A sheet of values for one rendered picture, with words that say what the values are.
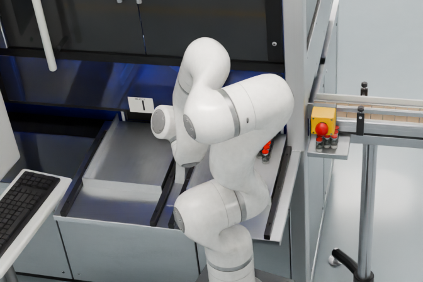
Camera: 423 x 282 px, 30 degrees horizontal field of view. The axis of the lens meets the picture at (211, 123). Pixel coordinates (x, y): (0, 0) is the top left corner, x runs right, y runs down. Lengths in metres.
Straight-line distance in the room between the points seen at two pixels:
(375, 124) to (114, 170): 0.85
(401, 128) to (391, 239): 1.00
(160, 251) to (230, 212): 1.23
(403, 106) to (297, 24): 0.56
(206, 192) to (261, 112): 0.37
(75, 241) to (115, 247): 0.17
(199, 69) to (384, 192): 2.24
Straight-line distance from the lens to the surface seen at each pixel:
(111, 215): 2.41
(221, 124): 1.50
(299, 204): 2.71
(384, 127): 2.60
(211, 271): 2.01
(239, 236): 1.95
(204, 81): 1.54
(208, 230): 1.84
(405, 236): 3.53
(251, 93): 1.52
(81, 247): 3.18
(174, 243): 2.99
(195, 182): 2.47
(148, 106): 2.58
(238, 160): 1.64
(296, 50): 2.33
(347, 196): 3.69
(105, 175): 2.55
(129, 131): 2.71
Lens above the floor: 2.52
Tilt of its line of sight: 37 degrees down
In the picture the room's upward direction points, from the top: 6 degrees counter-clockwise
